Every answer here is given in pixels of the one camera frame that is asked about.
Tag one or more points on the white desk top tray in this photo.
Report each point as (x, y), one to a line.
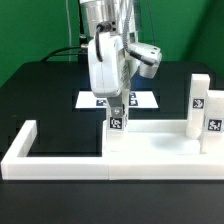
(156, 142)

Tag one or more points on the fiducial marker plate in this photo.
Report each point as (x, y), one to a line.
(137, 99)

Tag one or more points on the white U-shaped fence frame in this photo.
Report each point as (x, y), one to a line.
(18, 165)

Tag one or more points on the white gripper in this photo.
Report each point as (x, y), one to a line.
(111, 67)

